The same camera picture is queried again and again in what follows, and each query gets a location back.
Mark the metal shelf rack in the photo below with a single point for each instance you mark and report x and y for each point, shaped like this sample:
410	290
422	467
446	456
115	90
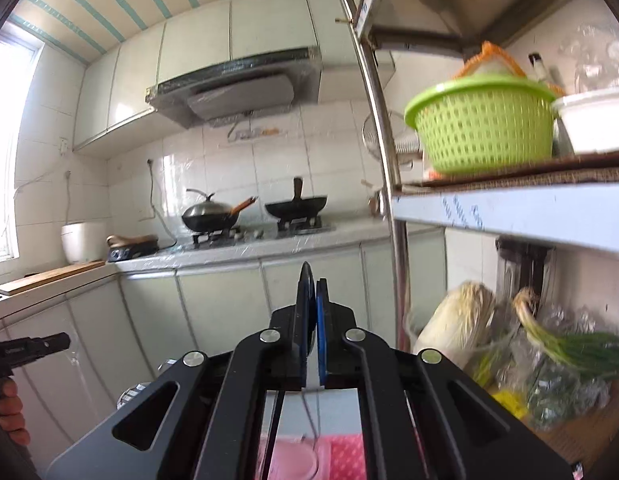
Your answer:
489	210

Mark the black wok with lid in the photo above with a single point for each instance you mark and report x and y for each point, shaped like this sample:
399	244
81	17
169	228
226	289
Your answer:
209	215

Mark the yellow packet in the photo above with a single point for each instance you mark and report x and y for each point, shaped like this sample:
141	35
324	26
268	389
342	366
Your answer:
512	405

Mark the white upper cabinets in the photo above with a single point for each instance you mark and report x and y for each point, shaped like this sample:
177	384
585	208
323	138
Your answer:
134	80

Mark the bottle with black cap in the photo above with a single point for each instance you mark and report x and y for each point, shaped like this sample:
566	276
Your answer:
539	70

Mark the white plastic container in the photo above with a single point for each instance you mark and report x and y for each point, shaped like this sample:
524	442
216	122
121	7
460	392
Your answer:
594	120

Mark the clear plastic bag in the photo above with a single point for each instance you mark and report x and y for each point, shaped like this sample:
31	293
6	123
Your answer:
594	60

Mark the pink plastic cup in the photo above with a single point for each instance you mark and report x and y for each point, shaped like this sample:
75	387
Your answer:
289	460

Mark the plastic bag of greens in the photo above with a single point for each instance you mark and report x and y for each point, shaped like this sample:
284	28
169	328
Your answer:
554	395

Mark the window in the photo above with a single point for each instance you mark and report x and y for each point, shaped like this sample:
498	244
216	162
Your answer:
4	160

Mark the black frying pan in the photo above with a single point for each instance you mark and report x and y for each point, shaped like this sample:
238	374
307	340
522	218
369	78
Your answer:
294	207

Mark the white rice cooker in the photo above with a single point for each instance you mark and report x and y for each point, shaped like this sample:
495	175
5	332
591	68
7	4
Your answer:
82	242

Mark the grey range hood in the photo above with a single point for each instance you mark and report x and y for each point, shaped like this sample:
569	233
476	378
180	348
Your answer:
239	85

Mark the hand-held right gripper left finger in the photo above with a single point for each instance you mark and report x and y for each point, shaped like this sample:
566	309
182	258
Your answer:
305	371

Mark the gas stove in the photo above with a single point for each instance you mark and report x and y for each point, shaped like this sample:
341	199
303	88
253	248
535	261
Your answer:
254	236

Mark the green onions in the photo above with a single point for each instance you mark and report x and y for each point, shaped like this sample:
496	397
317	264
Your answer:
579	347

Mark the napa cabbage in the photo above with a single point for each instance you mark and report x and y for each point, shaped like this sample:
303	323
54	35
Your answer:
454	320

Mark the cardboard sheet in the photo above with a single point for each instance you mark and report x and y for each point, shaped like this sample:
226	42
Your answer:
589	435

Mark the pink polka dot tablecloth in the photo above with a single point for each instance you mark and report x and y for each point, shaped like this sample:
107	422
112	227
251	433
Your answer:
344	455

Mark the green plastic basket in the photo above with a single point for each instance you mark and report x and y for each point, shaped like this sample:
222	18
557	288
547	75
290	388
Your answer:
479	130

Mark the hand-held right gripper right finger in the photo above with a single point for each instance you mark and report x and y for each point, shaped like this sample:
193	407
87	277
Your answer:
323	340

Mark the person's left hand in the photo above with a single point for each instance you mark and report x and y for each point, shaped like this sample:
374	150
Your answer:
13	410

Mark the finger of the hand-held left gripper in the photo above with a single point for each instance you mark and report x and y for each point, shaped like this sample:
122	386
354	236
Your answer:
34	347

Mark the wooden cutting board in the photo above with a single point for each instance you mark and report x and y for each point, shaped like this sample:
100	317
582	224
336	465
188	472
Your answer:
49	275

